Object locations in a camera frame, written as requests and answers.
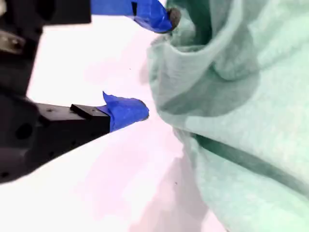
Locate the pale green T-shirt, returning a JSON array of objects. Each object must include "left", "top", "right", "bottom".
[{"left": 141, "top": 0, "right": 309, "bottom": 232}]

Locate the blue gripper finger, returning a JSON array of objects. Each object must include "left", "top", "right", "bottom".
[
  {"left": 36, "top": 90, "right": 150, "bottom": 167},
  {"left": 43, "top": 0, "right": 182, "bottom": 34}
]

